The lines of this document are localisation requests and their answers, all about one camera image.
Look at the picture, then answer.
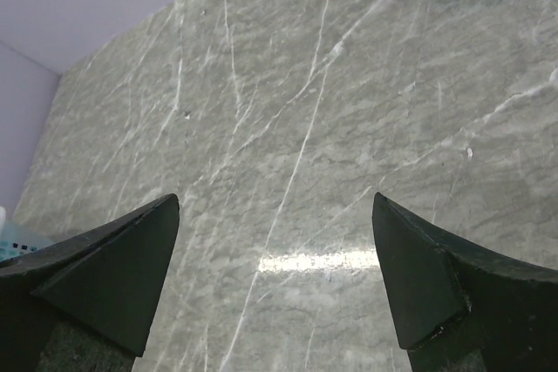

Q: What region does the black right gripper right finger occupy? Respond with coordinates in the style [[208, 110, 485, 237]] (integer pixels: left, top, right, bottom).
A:
[[372, 193, 557, 371]]

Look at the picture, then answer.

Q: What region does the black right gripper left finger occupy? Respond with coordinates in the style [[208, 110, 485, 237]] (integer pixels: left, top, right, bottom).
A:
[[1, 194, 180, 371]]

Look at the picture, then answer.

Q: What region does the white plastic laundry basket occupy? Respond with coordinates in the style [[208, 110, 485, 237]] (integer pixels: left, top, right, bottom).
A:
[[0, 206, 54, 261]]

